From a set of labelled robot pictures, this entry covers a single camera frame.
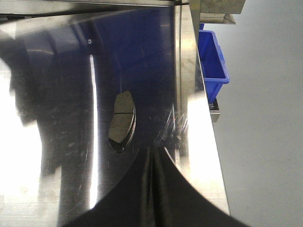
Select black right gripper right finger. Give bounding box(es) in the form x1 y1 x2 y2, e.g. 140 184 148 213
152 147 245 227

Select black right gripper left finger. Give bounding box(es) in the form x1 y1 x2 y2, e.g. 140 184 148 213
65 148 154 227

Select grey brake pad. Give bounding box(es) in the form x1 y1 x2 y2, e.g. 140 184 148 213
108 90 136 153

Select right blue plastic bin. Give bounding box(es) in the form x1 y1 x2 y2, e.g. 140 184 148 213
198 24 230 104

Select stainless steel rack frame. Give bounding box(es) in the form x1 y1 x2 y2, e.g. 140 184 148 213
0 0 245 125

